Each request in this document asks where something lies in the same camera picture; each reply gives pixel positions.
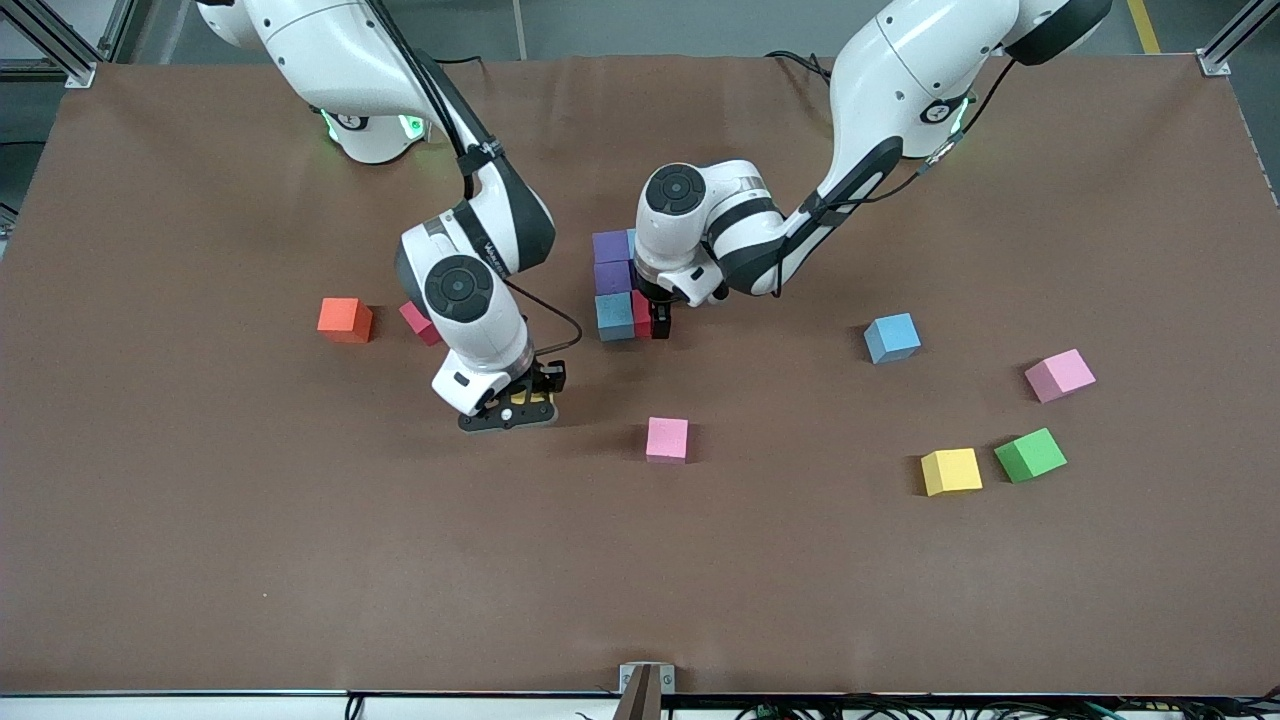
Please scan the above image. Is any metal table edge bracket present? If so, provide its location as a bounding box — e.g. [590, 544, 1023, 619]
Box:
[618, 662, 676, 720]

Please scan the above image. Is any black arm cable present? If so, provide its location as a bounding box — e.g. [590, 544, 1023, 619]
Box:
[370, 0, 584, 361]
[770, 55, 1021, 301]

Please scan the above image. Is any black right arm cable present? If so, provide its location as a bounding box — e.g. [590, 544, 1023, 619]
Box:
[370, 0, 584, 361]

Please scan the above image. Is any crimson foam cube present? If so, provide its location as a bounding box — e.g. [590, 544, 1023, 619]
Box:
[399, 300, 443, 347]

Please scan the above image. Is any orange foam cube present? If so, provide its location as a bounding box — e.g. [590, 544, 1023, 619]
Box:
[317, 298, 375, 345]

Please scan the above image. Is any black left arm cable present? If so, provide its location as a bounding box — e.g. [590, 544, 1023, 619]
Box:
[770, 55, 1021, 301]

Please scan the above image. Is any pink foam cube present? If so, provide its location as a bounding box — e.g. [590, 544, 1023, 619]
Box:
[646, 417, 690, 465]
[1024, 349, 1097, 405]

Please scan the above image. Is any green foam cube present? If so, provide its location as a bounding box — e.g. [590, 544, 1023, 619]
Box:
[994, 428, 1068, 485]

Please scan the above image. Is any black base power cable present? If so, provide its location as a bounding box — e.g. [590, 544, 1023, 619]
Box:
[765, 50, 833, 83]

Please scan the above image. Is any aluminium frame post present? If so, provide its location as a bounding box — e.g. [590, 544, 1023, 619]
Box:
[0, 0, 136, 89]
[1197, 0, 1280, 78]

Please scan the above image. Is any brown table mat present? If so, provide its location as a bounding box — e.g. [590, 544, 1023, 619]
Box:
[0, 52, 1280, 696]

